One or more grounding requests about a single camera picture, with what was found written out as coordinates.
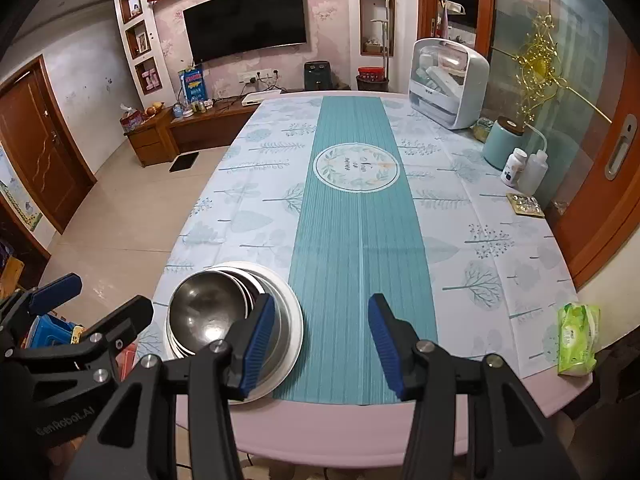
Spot foil blister pack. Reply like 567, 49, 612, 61
506, 192, 546, 218

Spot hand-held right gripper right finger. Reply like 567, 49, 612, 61
367, 292, 581, 480

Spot brown wooden door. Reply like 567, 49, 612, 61
0, 55, 98, 235

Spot wooden doorway frame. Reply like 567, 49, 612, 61
417, 0, 496, 61

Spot translucent squeeze bottle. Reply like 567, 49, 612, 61
517, 127, 551, 196

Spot white set-top box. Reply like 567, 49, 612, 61
241, 91, 282, 107

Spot dark green air fryer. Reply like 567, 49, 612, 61
303, 61, 331, 92

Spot large white plate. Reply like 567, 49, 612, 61
165, 264, 304, 403

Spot dark floor mat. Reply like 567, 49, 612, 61
169, 151, 201, 173

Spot blue printed package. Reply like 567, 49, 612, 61
178, 67, 207, 106

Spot blue plastic crate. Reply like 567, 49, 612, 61
27, 314, 83, 348

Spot wooden sliding door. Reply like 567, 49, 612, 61
550, 20, 640, 291

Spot teal canister with wooden lid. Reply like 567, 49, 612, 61
482, 116, 526, 171

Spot wooden television cabinet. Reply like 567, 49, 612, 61
124, 95, 261, 168

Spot black wall television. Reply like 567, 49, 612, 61
182, 0, 308, 66

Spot pink tissue box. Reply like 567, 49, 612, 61
119, 104, 146, 133

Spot white dish storage cabinet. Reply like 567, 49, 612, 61
409, 37, 491, 131

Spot white pill bottle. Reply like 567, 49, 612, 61
501, 148, 528, 183

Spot small steel bowl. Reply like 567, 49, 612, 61
169, 271, 249, 356

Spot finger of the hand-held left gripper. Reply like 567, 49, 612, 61
12, 296, 155, 386
0, 273, 83, 331

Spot white wall socket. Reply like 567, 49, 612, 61
239, 67, 278, 86

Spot wall poster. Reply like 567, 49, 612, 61
0, 145, 43, 233

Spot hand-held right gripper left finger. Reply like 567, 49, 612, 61
82, 292, 277, 480

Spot teal table runner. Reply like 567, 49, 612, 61
272, 95, 440, 406

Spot silver door handle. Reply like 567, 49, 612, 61
605, 114, 638, 181

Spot green wet wipes packet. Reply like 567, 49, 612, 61
557, 302, 601, 376

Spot white upright mop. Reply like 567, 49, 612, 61
370, 0, 393, 81

